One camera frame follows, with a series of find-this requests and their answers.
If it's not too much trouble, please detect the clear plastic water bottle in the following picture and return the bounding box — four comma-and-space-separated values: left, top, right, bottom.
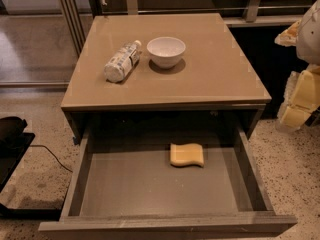
104, 40, 142, 83

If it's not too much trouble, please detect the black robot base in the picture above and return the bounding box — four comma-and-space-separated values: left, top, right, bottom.
0, 116, 61, 220

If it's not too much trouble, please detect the white ceramic bowl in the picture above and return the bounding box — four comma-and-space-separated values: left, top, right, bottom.
147, 37, 186, 69

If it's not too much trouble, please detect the black cable on floor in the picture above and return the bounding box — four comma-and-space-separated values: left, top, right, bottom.
29, 144, 74, 174

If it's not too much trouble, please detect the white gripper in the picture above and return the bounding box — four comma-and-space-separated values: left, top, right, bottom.
274, 0, 320, 132

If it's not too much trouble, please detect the yellow wavy sponge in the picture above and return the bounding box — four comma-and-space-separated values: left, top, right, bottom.
170, 143, 204, 167

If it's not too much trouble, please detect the open grey top drawer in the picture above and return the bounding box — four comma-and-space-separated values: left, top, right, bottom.
39, 127, 297, 240

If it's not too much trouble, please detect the metal railing frame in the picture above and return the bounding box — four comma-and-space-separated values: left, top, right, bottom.
58, 0, 315, 52

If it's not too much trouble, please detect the grey cabinet with counter top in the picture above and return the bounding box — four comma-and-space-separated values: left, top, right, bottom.
61, 13, 271, 139

